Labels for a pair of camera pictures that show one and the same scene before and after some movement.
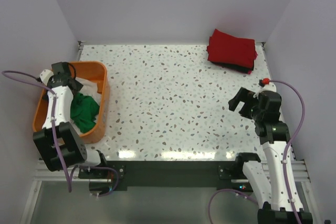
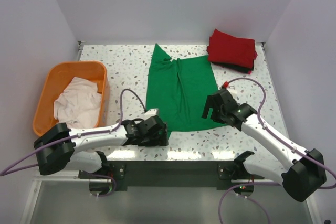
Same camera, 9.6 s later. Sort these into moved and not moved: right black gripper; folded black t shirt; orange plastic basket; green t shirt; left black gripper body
Moved: green t shirt; left black gripper body; right black gripper
Not moved: orange plastic basket; folded black t shirt
